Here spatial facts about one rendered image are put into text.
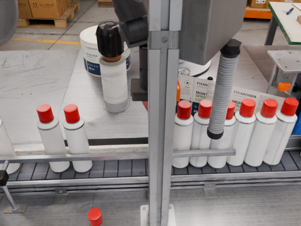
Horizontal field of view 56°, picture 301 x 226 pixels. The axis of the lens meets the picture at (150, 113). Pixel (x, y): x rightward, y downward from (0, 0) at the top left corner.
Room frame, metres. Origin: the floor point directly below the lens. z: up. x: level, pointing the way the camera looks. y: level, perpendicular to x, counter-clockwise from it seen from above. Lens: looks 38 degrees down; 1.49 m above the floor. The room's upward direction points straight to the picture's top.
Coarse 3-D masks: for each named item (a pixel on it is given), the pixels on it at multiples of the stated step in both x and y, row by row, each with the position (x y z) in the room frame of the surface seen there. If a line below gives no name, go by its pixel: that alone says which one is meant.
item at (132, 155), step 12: (0, 156) 0.49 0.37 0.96; (12, 156) 0.49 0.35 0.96; (24, 156) 0.49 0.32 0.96; (36, 156) 0.49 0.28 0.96; (48, 156) 0.49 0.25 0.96; (60, 156) 0.49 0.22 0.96; (72, 156) 0.49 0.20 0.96; (84, 156) 0.49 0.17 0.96; (96, 156) 0.49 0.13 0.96; (108, 156) 0.49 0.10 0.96; (120, 156) 0.49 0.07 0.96; (132, 156) 0.50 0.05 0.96; (144, 156) 0.50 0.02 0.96; (180, 156) 0.50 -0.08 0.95; (192, 156) 0.50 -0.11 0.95
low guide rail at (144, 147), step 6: (132, 144) 0.58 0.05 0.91; (138, 144) 0.58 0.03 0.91; (144, 144) 0.58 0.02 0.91; (18, 150) 0.56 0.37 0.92; (24, 150) 0.56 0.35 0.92; (30, 150) 0.56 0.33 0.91; (36, 150) 0.56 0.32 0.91; (42, 150) 0.56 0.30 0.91; (66, 150) 0.56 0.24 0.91; (90, 150) 0.57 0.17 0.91; (96, 150) 0.57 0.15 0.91; (102, 150) 0.57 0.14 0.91; (108, 150) 0.57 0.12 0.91; (114, 150) 0.57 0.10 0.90; (120, 150) 0.57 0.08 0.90; (126, 150) 0.57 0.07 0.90; (132, 150) 0.57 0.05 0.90; (138, 150) 0.57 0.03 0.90; (144, 150) 0.57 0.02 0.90
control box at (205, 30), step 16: (192, 0) 0.38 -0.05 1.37; (208, 0) 0.37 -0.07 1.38; (224, 0) 0.40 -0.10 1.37; (240, 0) 0.46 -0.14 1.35; (192, 16) 0.38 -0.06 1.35; (208, 16) 0.36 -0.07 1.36; (224, 16) 0.41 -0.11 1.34; (240, 16) 0.48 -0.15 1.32; (192, 32) 0.37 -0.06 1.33; (208, 32) 0.36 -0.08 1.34; (224, 32) 0.42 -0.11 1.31; (192, 48) 0.37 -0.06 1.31; (208, 48) 0.37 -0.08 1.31
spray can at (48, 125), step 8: (48, 104) 0.54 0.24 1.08; (40, 112) 0.52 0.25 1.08; (48, 112) 0.52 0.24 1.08; (40, 120) 0.52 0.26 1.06; (48, 120) 0.52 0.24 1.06; (56, 120) 0.53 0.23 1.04; (40, 128) 0.51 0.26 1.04; (48, 128) 0.51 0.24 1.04; (56, 128) 0.52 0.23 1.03; (48, 136) 0.51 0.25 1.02; (56, 136) 0.51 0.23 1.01; (48, 144) 0.51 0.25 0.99; (56, 144) 0.51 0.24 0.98; (64, 144) 0.54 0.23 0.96; (48, 152) 0.51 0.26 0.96; (56, 152) 0.51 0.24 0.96; (64, 152) 0.52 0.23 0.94; (56, 168) 0.51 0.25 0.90; (64, 168) 0.51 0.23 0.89
